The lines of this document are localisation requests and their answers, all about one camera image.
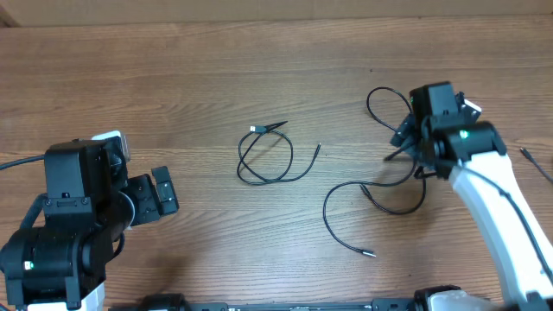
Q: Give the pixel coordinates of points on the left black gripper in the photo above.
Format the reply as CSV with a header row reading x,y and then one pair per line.
x,y
149,208

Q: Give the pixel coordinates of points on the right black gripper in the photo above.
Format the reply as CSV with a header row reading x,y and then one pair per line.
x,y
407,139

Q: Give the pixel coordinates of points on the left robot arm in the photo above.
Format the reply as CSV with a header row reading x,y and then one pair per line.
x,y
73,230

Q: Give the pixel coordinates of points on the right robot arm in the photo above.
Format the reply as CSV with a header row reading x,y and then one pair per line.
x,y
443,133

